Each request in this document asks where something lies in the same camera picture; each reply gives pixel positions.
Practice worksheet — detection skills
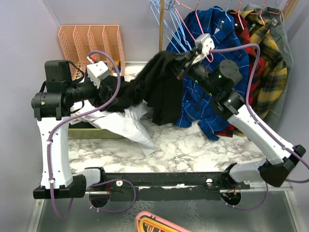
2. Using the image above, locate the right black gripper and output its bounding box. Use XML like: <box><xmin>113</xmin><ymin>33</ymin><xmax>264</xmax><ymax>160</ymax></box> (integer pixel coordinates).
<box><xmin>163</xmin><ymin>47</ymin><xmax>218</xmax><ymax>97</ymax></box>

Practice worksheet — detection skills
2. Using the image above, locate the black shirt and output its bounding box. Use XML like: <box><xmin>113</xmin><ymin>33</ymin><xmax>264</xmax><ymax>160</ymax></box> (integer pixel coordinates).
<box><xmin>107</xmin><ymin>51</ymin><xmax>185</xmax><ymax>125</ymax></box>

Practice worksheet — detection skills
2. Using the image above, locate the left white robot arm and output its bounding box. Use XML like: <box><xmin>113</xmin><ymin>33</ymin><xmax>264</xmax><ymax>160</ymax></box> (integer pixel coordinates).
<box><xmin>31</xmin><ymin>60</ymin><xmax>112</xmax><ymax>199</ymax></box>

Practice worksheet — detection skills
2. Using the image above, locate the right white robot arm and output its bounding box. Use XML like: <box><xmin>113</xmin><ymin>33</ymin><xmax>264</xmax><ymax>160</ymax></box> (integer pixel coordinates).
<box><xmin>172</xmin><ymin>50</ymin><xmax>306</xmax><ymax>189</ymax></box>

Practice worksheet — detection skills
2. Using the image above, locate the blue plaid shirt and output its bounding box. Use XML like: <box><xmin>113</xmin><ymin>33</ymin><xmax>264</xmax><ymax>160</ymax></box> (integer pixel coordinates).
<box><xmin>166</xmin><ymin>7</ymin><xmax>250</xmax><ymax>141</ymax></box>

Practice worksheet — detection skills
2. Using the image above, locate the white shirt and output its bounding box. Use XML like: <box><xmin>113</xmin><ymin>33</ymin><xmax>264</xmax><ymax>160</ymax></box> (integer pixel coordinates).
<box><xmin>70</xmin><ymin>103</ymin><xmax>157</xmax><ymax>156</ymax></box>

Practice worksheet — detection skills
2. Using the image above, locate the red plaid shirt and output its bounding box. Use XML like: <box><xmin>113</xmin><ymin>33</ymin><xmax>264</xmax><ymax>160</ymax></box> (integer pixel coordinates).
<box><xmin>215</xmin><ymin>10</ymin><xmax>266</xmax><ymax>137</ymax></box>

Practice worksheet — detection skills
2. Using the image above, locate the yellow plaid shirt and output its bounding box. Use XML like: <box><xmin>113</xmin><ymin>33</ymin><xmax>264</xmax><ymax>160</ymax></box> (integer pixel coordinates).
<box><xmin>240</xmin><ymin>8</ymin><xmax>287</xmax><ymax>120</ymax></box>

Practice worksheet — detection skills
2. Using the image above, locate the grey shirt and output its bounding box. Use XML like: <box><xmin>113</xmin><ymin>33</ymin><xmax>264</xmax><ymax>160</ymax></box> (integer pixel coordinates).
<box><xmin>244</xmin><ymin>4</ymin><xmax>293</xmax><ymax>129</ymax></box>

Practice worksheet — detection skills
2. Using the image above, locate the green plastic basket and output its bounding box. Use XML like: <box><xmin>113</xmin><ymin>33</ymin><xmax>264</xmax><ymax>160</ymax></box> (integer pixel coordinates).
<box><xmin>68</xmin><ymin>122</ymin><xmax>124</xmax><ymax>139</ymax></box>

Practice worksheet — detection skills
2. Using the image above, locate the pink perforated file organizer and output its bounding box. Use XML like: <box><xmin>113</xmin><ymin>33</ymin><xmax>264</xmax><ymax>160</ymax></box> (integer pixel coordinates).
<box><xmin>58</xmin><ymin>25</ymin><xmax>126</xmax><ymax>76</ymax></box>

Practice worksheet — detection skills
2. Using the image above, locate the wooden clothes rack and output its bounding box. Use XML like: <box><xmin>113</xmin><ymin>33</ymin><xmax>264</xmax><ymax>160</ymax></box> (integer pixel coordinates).
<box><xmin>156</xmin><ymin>0</ymin><xmax>175</xmax><ymax>51</ymax></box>

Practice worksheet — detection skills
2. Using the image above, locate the pink orange object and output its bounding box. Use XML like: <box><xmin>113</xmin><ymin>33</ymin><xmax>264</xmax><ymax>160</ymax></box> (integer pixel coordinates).
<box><xmin>135</xmin><ymin>211</ymin><xmax>190</xmax><ymax>232</ymax></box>

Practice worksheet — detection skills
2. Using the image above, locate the blue wire hanger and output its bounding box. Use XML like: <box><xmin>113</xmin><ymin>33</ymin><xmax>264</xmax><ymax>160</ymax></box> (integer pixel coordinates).
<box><xmin>150</xmin><ymin>0</ymin><xmax>192</xmax><ymax>53</ymax></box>
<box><xmin>212</xmin><ymin>0</ymin><xmax>233</xmax><ymax>29</ymax></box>

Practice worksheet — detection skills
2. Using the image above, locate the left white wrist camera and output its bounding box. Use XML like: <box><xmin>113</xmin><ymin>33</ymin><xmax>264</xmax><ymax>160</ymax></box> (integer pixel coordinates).
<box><xmin>86</xmin><ymin>61</ymin><xmax>111</xmax><ymax>89</ymax></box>

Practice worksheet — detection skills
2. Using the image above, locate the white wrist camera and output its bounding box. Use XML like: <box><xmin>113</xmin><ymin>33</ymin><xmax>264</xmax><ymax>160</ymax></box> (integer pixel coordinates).
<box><xmin>192</xmin><ymin>33</ymin><xmax>215</xmax><ymax>65</ymax></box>
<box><xmin>86</xmin><ymin>61</ymin><xmax>111</xmax><ymax>89</ymax></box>

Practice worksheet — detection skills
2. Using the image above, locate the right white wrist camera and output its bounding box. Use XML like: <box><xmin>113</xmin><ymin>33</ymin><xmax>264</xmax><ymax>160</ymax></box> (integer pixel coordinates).
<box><xmin>192</xmin><ymin>33</ymin><xmax>215</xmax><ymax>65</ymax></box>

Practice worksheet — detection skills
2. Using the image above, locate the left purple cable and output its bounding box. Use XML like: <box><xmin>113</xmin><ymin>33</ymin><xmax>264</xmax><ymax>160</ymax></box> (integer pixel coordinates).
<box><xmin>47</xmin><ymin>50</ymin><xmax>137</xmax><ymax>221</ymax></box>

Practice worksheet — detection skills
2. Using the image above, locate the purple cable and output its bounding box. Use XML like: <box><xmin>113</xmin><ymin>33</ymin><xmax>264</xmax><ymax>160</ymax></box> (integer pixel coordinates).
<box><xmin>210</xmin><ymin>43</ymin><xmax>309</xmax><ymax>210</ymax></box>
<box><xmin>47</xmin><ymin>50</ymin><xmax>137</xmax><ymax>221</ymax></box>

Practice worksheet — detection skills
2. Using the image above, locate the pink wire hanger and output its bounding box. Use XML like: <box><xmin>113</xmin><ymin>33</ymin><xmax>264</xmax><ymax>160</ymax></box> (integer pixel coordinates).
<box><xmin>173</xmin><ymin>0</ymin><xmax>214</xmax><ymax>63</ymax></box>

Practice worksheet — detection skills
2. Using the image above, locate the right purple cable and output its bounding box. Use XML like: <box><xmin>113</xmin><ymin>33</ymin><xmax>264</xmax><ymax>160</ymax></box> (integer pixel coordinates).
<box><xmin>210</xmin><ymin>43</ymin><xmax>309</xmax><ymax>210</ymax></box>

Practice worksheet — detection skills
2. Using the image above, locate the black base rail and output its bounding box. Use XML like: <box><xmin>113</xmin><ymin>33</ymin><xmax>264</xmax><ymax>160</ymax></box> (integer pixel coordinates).
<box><xmin>86</xmin><ymin>172</ymin><xmax>250</xmax><ymax>202</ymax></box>

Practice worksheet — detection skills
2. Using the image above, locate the aluminium frame rail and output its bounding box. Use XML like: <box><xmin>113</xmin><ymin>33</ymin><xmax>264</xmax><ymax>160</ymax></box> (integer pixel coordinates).
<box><xmin>28</xmin><ymin>181</ymin><xmax>302</xmax><ymax>232</ymax></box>

